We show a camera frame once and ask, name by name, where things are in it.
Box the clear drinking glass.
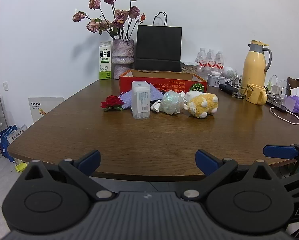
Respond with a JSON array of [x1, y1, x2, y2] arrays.
[[232, 74, 247, 98]]

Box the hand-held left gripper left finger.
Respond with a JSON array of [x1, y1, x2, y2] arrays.
[[19, 149, 118, 201]]

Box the green white milk carton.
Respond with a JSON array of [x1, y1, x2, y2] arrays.
[[98, 41, 112, 80]]

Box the white cable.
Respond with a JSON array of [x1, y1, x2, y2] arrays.
[[270, 107, 299, 127]]

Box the black handheld device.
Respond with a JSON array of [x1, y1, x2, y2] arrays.
[[219, 83, 236, 95]]

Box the red fabric rose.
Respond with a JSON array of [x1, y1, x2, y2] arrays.
[[101, 95, 125, 112]]

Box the yellow thermos jug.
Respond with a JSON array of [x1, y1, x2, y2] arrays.
[[241, 40, 272, 90]]

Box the white tin box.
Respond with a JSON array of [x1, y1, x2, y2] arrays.
[[207, 74, 231, 88]]

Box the white charger plug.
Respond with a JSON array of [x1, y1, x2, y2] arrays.
[[272, 84, 287, 98]]

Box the brown wooden desktop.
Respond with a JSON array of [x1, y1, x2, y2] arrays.
[[7, 76, 299, 183]]

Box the yellow mug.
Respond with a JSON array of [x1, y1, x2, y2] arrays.
[[245, 84, 268, 105]]

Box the white leaning board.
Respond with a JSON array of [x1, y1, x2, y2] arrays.
[[28, 97, 65, 124]]

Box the black paper bag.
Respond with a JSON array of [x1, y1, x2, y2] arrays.
[[135, 12, 183, 72]]

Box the black phone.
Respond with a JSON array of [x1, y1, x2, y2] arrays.
[[266, 99, 289, 112]]

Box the dried rose bouquet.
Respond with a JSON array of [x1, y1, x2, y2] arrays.
[[72, 0, 146, 40]]

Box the purple knitted cloth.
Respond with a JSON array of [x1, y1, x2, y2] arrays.
[[118, 84, 165, 110]]

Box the white round speaker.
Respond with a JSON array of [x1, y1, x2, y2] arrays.
[[222, 66, 235, 78]]

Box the iridescent ball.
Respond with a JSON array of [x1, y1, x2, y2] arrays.
[[160, 91, 185, 115]]

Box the purple marbled vase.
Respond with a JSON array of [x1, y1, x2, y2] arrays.
[[111, 39, 135, 80]]

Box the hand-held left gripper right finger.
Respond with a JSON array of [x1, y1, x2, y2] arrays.
[[181, 149, 280, 202]]

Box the purple plastic bag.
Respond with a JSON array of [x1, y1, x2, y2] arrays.
[[282, 95, 299, 115]]

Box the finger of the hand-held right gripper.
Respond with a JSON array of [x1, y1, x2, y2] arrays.
[[263, 141, 299, 174]]

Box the red cardboard box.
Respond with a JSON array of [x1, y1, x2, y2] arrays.
[[119, 69, 208, 97]]

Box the yellow white plush toy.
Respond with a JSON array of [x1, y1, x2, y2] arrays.
[[183, 91, 219, 118]]

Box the brown paper bag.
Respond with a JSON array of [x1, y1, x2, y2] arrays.
[[287, 77, 299, 98]]

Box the clear snack jar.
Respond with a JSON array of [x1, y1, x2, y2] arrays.
[[181, 61, 199, 74]]

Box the clear cotton swab box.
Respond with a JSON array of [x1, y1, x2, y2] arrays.
[[131, 81, 151, 119]]

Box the clear water bottle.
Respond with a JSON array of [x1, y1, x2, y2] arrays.
[[215, 51, 224, 70], [196, 47, 207, 73], [206, 49, 216, 72]]

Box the blue white bags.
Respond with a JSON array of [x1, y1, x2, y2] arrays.
[[0, 124, 27, 163]]

